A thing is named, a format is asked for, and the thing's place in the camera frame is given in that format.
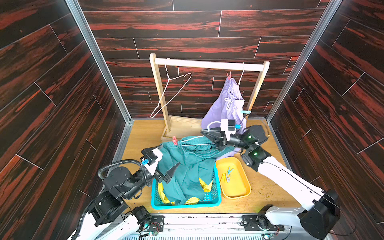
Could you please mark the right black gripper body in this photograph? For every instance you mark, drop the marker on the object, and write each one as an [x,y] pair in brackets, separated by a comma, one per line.
[221,139]

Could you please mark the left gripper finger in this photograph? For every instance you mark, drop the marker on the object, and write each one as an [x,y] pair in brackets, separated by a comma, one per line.
[147,150]
[170,173]

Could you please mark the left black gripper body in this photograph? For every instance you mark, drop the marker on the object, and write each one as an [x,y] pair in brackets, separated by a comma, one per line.
[156,175]

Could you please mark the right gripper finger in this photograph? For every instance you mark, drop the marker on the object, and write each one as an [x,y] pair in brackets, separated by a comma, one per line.
[215,132]
[217,141]

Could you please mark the blue wire hanger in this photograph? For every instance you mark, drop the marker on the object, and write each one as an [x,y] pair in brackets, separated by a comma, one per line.
[200,144]

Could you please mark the green shorts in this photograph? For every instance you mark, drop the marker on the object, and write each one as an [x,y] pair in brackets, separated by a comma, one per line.
[193,166]

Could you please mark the red clothespin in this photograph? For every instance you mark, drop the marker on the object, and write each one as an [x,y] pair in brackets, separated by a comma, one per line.
[175,140]

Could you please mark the light blue clothespin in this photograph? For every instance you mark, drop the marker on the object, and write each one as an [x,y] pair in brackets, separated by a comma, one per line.
[229,171]

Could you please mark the yellow clothespin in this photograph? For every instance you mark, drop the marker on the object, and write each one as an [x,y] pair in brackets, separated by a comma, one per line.
[224,177]

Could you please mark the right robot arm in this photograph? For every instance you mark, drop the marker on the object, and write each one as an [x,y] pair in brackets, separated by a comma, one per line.
[319,211]

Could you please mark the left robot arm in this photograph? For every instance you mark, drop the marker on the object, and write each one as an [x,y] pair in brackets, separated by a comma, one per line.
[123,180]

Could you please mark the lilac shorts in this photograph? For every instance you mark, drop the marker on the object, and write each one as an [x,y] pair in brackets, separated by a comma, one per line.
[228,106]

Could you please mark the wooden clothes rack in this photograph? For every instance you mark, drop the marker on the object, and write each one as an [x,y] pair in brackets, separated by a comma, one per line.
[180,127]

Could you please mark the yellow plastic tray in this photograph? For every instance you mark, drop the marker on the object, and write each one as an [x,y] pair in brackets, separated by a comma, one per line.
[239,185]

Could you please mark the turquoise plastic basket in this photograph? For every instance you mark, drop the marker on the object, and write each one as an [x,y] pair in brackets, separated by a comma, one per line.
[211,199]

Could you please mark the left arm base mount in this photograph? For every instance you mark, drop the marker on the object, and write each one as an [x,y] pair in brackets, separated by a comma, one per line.
[155,224]

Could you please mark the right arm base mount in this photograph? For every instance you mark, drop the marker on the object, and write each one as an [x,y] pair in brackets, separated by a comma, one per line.
[257,223]

